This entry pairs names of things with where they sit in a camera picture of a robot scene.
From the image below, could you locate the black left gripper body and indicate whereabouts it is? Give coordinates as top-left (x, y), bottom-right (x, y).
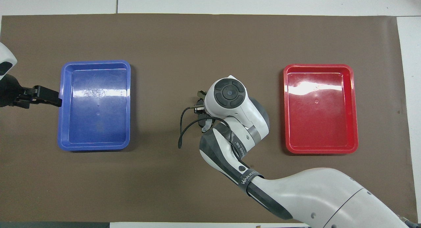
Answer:
top-left (0, 74), bottom-right (37, 109)

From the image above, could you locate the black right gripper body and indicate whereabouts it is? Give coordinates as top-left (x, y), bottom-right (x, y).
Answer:
top-left (193, 103), bottom-right (211, 126)

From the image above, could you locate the blue plastic tray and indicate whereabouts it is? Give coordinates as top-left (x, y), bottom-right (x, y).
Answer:
top-left (58, 60), bottom-right (131, 151)

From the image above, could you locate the brown table mat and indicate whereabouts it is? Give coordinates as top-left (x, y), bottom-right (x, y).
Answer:
top-left (0, 13), bottom-right (419, 223)

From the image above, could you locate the red plastic tray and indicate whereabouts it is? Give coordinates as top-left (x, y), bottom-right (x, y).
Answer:
top-left (283, 64), bottom-right (359, 154)

